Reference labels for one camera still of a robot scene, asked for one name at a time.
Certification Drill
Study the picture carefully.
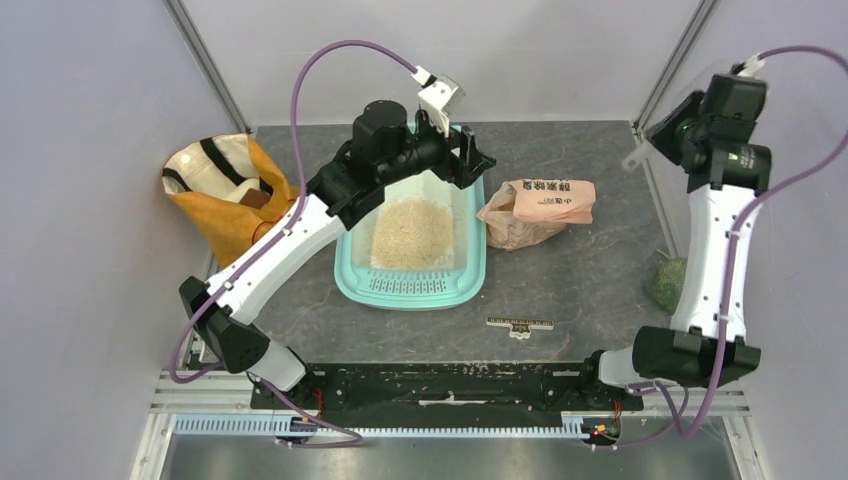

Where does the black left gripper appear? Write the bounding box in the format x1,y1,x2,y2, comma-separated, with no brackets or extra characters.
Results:
379,111,496,190

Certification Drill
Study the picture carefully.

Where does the tan litter pile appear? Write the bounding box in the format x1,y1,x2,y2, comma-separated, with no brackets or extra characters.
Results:
371,199,454,270

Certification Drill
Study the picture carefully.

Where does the green netted melon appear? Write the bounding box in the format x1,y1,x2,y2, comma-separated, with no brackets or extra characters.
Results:
647,258,688,314

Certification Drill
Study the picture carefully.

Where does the teal plastic litter box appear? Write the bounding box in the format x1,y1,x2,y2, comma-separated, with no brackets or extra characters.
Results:
334,171,486,311

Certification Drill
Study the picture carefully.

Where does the orange Trader Joe's bag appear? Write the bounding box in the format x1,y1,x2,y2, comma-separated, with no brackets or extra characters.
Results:
161,133,300,268

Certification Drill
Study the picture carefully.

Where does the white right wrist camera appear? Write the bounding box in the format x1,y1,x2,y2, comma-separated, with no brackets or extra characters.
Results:
730,54,765,78

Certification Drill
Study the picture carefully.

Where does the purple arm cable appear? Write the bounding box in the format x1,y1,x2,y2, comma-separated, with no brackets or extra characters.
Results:
582,44,848,453
168,40,420,450

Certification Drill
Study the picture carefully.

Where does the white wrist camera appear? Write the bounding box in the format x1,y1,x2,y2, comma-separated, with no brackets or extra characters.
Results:
730,54,765,78
411,65,466,137

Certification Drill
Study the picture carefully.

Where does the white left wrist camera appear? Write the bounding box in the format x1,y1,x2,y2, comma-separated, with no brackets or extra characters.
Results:
411,65,466,137

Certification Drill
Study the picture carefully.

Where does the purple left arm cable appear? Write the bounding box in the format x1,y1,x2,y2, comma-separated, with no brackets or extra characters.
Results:
168,40,420,450

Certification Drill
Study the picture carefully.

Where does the pink cat litter bag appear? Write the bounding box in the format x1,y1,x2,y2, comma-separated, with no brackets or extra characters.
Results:
477,179,596,251

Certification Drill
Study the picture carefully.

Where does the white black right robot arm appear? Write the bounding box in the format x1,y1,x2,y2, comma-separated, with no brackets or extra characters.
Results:
577,74,772,409

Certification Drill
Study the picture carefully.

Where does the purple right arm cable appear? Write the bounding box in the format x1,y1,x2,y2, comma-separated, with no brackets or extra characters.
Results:
582,44,848,453

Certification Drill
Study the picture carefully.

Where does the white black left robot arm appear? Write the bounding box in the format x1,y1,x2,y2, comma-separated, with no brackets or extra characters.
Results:
179,100,497,409

